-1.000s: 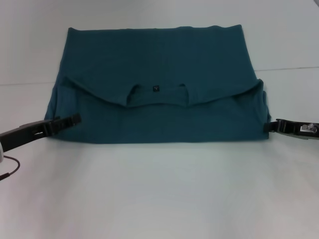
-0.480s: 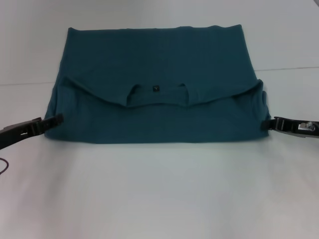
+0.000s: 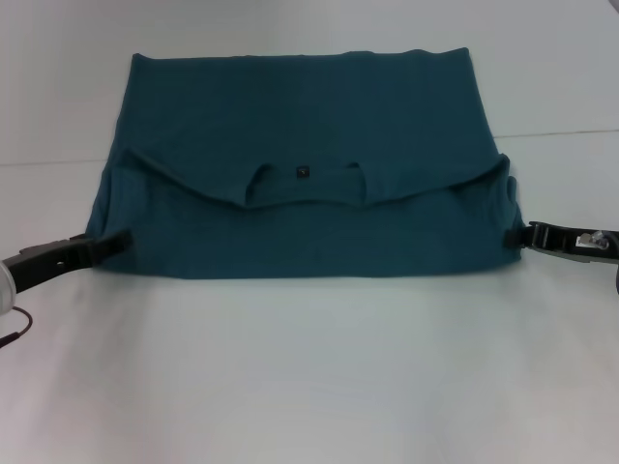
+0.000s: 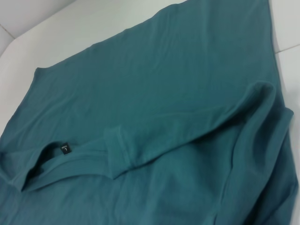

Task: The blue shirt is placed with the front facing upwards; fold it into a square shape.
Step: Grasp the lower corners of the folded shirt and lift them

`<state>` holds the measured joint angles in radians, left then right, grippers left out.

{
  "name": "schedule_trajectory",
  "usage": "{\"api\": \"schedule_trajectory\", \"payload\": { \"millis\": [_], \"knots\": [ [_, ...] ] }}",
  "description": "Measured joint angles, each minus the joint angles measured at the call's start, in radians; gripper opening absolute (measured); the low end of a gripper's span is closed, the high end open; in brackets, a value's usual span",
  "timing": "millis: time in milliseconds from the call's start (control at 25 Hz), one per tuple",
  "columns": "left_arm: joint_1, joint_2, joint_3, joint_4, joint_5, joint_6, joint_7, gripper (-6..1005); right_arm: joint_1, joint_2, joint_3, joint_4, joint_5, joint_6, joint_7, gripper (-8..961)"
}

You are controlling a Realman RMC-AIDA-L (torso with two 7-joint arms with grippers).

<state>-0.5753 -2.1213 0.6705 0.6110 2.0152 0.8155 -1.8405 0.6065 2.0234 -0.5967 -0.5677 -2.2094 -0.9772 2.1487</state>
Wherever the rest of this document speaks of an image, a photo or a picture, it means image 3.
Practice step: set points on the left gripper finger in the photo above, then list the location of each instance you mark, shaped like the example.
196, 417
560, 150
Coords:
112, 239
109, 251

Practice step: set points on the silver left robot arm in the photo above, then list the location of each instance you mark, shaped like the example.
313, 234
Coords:
8, 287

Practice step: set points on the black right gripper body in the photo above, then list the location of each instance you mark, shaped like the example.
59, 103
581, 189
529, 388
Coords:
561, 239

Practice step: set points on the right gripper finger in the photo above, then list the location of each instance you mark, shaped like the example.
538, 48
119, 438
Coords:
517, 242
517, 234

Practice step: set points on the teal t-shirt with FREE print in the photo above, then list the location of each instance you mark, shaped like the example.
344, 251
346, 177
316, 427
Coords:
309, 232

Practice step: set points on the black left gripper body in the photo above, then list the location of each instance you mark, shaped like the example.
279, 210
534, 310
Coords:
48, 261

